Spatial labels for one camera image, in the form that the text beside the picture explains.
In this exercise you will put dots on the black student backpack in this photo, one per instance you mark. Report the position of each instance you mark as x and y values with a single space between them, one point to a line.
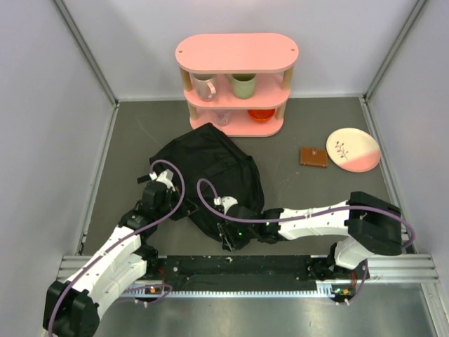
210 162

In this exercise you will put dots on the pink mug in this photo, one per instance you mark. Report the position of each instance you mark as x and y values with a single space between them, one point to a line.
206 86

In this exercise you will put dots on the brown leather wallet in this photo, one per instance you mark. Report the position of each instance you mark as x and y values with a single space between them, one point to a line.
312 156

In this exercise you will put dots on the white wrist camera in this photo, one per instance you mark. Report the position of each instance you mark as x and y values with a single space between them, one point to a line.
164 177
223 204

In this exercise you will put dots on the orange plastic bowl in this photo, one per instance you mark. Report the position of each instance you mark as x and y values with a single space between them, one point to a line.
261 116

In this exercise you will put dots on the clear drinking glass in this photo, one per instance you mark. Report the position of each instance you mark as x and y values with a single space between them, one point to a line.
222 117

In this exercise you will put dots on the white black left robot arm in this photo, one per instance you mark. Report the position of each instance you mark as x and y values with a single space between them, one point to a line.
76 306

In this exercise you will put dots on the green mug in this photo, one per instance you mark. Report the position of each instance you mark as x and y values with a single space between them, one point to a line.
243 85

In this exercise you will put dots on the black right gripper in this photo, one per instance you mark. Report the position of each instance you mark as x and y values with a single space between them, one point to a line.
230 241

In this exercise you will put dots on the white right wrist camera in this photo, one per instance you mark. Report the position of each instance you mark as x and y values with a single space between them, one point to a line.
223 204

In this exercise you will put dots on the pink wooden shelf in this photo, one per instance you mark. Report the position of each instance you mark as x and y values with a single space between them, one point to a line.
271 56

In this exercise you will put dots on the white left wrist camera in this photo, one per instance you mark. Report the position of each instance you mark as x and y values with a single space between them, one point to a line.
164 177

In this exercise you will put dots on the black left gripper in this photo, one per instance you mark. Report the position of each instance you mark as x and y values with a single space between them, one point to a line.
187 208

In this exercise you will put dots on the pink and cream plate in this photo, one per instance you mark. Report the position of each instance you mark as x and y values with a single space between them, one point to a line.
353 150

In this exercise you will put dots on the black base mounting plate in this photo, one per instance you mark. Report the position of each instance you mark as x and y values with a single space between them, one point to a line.
248 273

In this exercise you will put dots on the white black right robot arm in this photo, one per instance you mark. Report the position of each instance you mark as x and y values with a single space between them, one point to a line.
367 225

